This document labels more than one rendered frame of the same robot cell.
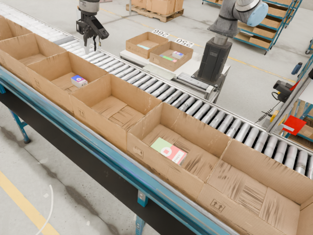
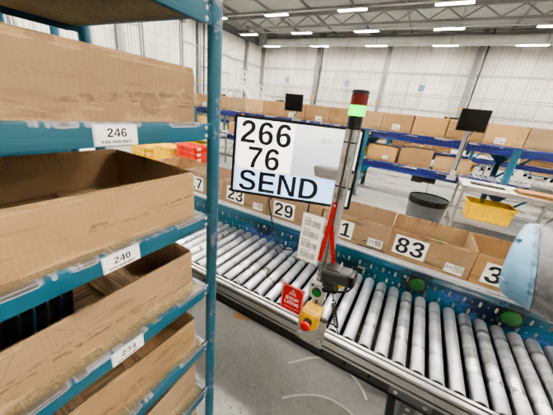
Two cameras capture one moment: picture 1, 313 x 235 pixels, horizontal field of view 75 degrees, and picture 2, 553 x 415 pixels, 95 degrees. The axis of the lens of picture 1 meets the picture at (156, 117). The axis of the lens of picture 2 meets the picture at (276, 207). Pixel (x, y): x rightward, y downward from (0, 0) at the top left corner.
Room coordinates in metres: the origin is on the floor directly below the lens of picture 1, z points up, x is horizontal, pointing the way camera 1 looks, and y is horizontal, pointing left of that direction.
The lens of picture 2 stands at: (1.90, -1.06, 1.59)
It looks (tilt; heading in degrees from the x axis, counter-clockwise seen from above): 21 degrees down; 177
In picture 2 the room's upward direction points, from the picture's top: 7 degrees clockwise
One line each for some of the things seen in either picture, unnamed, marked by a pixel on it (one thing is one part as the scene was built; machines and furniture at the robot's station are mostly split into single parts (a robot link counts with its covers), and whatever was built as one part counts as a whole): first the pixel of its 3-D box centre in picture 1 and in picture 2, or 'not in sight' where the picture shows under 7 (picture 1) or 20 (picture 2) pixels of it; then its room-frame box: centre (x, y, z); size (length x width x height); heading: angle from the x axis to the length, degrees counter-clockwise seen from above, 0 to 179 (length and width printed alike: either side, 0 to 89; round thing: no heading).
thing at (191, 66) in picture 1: (175, 60); not in sight; (1.96, -0.11, 0.74); 1.00 x 0.58 x 0.03; 63
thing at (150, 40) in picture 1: (147, 44); not in sight; (2.09, 0.20, 0.80); 0.38 x 0.28 x 0.10; 151
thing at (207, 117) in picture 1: (200, 126); (418, 331); (1.04, -0.32, 0.72); 0.52 x 0.05 x 0.05; 150
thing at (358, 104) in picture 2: not in sight; (358, 105); (1.07, -0.81, 1.62); 0.05 x 0.05 x 0.06
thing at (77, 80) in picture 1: (79, 82); not in sight; (1.11, 0.54, 0.91); 0.10 x 0.06 x 0.05; 58
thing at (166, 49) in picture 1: (172, 55); not in sight; (1.92, -0.06, 0.80); 0.38 x 0.28 x 0.10; 151
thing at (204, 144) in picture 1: (177, 146); (427, 243); (0.63, -0.12, 0.96); 0.39 x 0.29 x 0.17; 60
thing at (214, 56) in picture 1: (214, 60); not in sight; (1.70, -0.43, 0.91); 0.26 x 0.26 x 0.33; 63
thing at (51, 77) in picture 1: (71, 81); not in sight; (1.03, 0.56, 0.96); 0.39 x 0.29 x 0.17; 60
